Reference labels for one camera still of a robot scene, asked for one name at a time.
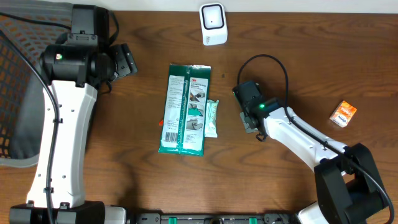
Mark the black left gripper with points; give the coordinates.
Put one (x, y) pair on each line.
(128, 65)

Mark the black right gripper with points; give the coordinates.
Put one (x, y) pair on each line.
(244, 116)

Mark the white teal wipes packet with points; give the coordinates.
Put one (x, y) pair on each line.
(210, 119)

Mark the green white 3M packet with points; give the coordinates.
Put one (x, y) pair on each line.
(183, 130)

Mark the small orange candy box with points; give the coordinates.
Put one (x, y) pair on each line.
(343, 114)

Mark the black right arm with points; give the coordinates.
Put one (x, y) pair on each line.
(349, 187)

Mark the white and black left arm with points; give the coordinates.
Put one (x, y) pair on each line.
(71, 72)

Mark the grey plastic mesh basket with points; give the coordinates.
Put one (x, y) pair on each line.
(27, 27)

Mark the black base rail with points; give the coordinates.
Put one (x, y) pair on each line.
(267, 218)

